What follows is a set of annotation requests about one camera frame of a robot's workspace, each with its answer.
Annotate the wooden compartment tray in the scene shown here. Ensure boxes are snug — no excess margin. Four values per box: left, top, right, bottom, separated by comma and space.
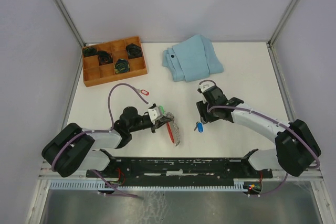
82, 36, 148, 87

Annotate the left aluminium frame post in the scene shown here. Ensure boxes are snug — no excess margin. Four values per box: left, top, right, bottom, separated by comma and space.
53, 0, 86, 46

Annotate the black rolled belt middle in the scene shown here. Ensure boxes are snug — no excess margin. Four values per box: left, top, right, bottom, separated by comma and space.
97, 50, 113, 66

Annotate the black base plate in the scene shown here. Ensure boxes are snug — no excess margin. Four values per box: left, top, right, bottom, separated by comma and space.
99, 157, 272, 186

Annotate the aluminium frame post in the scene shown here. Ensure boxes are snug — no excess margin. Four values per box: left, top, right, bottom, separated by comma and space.
53, 0, 86, 46
268, 0, 300, 47

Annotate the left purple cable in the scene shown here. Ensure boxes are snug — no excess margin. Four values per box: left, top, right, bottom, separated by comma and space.
51, 83, 153, 198

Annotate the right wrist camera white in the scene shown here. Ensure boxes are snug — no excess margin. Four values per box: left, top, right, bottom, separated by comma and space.
197, 81, 216, 93

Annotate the black rolled belt front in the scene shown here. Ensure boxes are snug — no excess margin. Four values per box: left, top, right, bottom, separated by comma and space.
114, 59, 130, 74

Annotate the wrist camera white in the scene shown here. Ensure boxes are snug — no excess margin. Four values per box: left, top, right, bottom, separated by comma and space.
148, 104, 163, 121
197, 81, 216, 93

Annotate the black rolled belt far left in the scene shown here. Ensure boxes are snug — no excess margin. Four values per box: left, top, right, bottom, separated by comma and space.
82, 46, 97, 58

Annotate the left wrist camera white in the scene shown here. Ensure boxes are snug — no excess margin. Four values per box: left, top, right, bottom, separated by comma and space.
148, 104, 163, 121

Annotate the black rolled belt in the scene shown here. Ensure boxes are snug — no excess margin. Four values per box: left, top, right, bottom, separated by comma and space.
126, 43, 142, 59
114, 59, 130, 74
97, 50, 113, 66
82, 46, 97, 58

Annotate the key with red tag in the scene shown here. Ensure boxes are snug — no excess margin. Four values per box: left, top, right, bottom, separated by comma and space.
136, 88, 150, 96

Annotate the light blue folded cloth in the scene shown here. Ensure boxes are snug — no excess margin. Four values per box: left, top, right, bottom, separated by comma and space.
162, 35, 224, 82

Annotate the white slotted cable duct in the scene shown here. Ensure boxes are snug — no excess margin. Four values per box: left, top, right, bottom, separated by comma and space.
49, 179, 248, 193

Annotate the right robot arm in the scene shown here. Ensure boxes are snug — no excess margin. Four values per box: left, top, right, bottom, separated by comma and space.
196, 80, 321, 177

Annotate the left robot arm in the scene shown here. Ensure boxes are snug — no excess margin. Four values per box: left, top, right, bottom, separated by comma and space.
41, 105, 174, 177

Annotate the black rolled belt right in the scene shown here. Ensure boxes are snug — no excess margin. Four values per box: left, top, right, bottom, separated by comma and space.
126, 43, 142, 59

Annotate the purple cable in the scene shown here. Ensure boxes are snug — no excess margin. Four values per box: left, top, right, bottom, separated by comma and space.
51, 83, 153, 198
198, 79, 322, 198

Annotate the red handled metal keyring holder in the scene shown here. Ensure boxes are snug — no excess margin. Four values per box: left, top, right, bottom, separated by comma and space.
165, 112, 181, 146

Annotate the right aluminium frame post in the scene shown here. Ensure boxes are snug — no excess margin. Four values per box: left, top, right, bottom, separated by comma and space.
268, 0, 300, 47

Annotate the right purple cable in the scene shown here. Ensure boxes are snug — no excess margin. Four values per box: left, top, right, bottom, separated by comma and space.
198, 79, 322, 198

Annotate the key with blue tag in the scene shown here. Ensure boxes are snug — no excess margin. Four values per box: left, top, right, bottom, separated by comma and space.
194, 122, 204, 133

